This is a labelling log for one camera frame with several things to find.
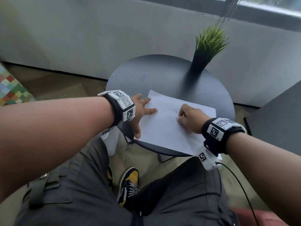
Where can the dark grey cabinet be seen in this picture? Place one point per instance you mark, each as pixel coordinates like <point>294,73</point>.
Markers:
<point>277,117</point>

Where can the round black side table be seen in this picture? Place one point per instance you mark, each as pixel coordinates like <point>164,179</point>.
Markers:
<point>162,75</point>

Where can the person's right forearm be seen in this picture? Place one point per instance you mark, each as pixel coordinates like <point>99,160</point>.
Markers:
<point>265,171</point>

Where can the colourful checkered rug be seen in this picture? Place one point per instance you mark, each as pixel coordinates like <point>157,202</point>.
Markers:
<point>11,89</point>

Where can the white paper sheet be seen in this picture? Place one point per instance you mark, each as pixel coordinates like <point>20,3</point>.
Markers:
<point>164,124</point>

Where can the wrist camera marker band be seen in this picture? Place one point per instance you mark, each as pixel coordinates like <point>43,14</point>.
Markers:
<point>124,103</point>
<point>217,132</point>

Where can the green artificial grass plant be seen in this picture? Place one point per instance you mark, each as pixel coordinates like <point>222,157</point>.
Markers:
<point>210,42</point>

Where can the left wrist camera marker band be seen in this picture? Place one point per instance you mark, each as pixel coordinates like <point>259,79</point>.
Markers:
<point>124,103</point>

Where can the black plant pot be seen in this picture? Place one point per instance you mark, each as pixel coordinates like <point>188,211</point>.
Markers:
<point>198,65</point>

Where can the yellow black sneaker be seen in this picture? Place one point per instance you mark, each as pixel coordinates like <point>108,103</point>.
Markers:
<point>128,185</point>

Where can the person's left hand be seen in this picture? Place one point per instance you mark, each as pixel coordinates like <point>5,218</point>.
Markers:
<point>137,110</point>

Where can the grey trousers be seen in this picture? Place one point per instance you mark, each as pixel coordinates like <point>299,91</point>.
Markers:
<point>94,200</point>

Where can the person's right hand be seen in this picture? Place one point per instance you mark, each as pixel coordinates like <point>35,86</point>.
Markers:
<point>195,118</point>

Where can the red seat cushion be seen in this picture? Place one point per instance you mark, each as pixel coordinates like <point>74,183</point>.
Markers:
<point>256,218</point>

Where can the person's right thumb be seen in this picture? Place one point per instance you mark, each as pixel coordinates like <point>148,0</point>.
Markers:
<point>183,121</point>

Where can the right wrist camera marker band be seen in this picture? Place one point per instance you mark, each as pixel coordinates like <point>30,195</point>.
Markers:
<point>217,132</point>

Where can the person's left thumb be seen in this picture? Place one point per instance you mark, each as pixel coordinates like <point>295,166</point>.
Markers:
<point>136,130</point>

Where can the person's left forearm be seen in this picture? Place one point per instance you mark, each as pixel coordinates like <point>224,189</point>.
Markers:
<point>54,136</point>

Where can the person's left middle finger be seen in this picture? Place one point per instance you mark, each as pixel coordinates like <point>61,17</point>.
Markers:
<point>144,101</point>

